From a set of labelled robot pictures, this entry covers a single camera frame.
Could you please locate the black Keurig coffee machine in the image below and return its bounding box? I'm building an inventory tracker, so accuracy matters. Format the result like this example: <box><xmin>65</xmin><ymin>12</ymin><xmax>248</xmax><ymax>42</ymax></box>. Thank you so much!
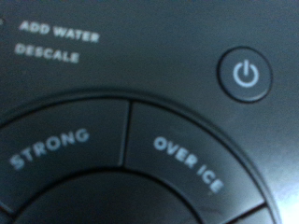
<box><xmin>0</xmin><ymin>0</ymin><xmax>299</xmax><ymax>224</ymax></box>

